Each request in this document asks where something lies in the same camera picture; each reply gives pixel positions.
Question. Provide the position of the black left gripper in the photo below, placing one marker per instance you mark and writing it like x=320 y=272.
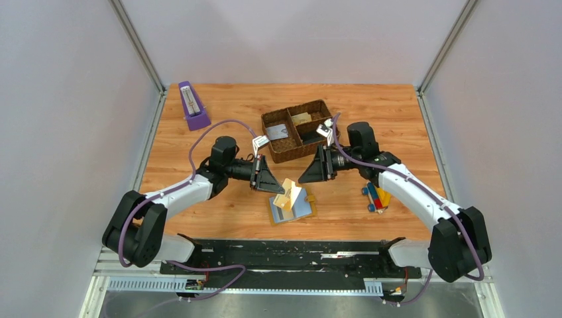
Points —
x=264 y=180

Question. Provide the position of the silver card in basket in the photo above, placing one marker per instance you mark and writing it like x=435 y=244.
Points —
x=277 y=132

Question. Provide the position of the colourful toy block truck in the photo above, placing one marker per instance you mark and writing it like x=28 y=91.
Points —
x=379 y=199

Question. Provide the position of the gold card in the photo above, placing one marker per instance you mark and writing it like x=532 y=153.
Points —
x=301 y=118
x=291 y=193

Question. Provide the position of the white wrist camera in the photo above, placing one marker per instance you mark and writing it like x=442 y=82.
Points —
x=327 y=131
x=258 y=142

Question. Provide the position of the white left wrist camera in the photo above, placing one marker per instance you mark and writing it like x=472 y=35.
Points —
x=258 y=142

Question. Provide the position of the aluminium frame rail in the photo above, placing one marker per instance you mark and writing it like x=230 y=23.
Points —
x=110 y=275

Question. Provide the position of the silver striped card in holder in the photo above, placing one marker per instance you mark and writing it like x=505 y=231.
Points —
x=278 y=214

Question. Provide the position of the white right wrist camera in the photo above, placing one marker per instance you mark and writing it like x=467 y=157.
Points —
x=327 y=131

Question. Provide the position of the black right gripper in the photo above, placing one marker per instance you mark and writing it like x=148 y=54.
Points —
x=321 y=168

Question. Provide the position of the purple metronome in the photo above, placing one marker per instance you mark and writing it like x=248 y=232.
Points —
x=195 y=113

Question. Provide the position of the black card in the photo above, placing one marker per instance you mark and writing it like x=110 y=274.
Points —
x=311 y=137

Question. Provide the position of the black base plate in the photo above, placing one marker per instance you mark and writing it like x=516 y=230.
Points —
x=287 y=265

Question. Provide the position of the brown wicker divided basket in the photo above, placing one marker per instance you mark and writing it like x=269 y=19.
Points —
x=292 y=148

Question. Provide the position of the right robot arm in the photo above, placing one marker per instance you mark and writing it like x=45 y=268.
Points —
x=459 y=244

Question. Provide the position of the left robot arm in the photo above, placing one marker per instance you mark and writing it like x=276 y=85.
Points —
x=136 y=229

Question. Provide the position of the gold card in basket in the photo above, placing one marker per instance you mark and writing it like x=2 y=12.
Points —
x=301 y=118

